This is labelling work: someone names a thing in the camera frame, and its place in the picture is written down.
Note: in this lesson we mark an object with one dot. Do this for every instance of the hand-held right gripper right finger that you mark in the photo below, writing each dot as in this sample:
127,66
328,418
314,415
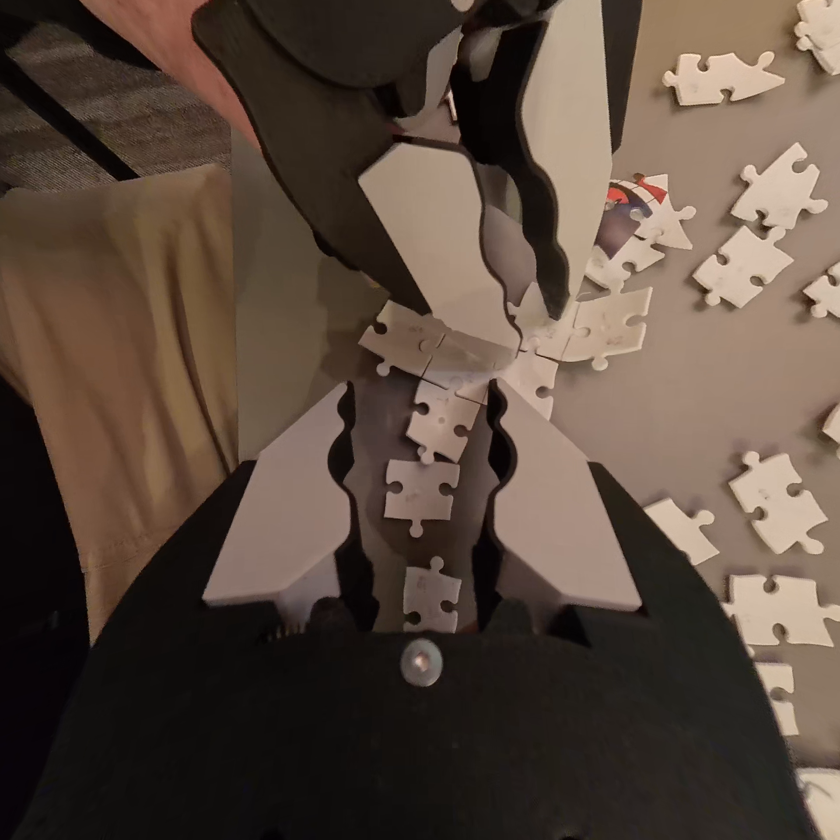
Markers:
558,525

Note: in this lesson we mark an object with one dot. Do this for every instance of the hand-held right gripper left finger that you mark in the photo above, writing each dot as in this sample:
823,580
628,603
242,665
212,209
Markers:
282,525

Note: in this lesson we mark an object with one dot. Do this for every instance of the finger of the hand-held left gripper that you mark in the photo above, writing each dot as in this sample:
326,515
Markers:
426,223
571,131

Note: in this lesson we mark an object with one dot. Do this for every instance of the joined puzzle ball section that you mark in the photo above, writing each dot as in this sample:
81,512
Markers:
610,328

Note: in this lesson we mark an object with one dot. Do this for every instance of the white puzzle pieces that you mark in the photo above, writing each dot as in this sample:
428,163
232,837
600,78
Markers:
754,262

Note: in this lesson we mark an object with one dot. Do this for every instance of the person's left forearm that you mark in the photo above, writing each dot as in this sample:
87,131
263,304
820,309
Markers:
177,52

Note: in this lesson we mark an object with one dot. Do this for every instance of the printed joined puzzle pieces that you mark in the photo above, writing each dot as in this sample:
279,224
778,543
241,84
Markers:
623,203

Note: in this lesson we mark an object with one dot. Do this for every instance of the khaki pants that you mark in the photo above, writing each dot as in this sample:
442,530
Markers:
118,361

